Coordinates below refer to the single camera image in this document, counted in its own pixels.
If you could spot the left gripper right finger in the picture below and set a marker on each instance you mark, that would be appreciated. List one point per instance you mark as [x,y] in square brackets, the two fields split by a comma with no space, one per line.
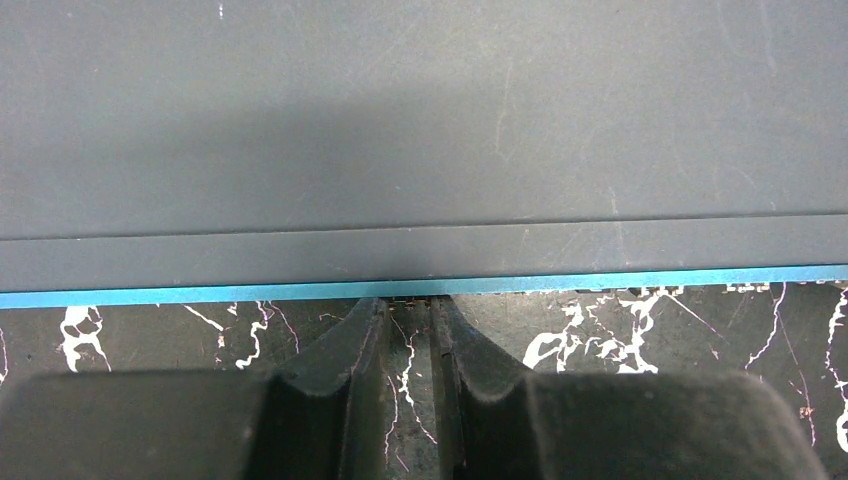
[499,419]

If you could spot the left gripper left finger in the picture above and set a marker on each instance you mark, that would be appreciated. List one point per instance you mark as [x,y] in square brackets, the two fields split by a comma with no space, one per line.
[319,416]

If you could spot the large teal network switch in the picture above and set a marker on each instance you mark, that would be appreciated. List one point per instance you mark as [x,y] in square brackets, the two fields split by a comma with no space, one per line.
[194,151]

